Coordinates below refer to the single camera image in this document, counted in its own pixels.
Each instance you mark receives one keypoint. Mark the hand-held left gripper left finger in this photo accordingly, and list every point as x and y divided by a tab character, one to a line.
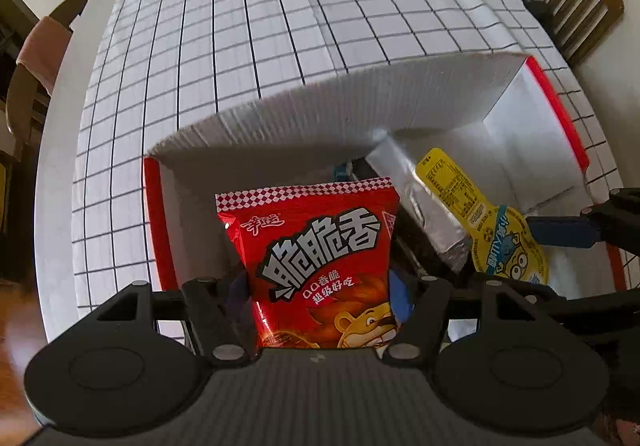
222	326

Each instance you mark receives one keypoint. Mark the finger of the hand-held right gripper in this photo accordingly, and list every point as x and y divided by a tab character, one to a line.
560	231
610	321

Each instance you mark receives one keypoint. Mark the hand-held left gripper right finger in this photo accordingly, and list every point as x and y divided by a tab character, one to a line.
400	298

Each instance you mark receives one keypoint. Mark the yellow cartoon jelly pouch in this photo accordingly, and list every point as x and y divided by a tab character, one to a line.
480	216

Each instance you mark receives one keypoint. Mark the red snack packet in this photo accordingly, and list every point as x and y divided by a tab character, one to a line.
320	256

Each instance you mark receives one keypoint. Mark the silver green snack packet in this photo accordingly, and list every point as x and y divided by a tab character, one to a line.
425	186

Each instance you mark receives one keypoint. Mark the white blue snack packet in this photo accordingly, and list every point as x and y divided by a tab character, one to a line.
342	172

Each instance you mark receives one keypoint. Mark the white cardboard box red edges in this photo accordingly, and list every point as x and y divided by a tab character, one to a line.
300	116

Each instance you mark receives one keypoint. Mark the pink cloth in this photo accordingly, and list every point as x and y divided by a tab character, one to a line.
42	46

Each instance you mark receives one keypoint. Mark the dark wooden chair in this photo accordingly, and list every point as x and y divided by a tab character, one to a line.
70	9

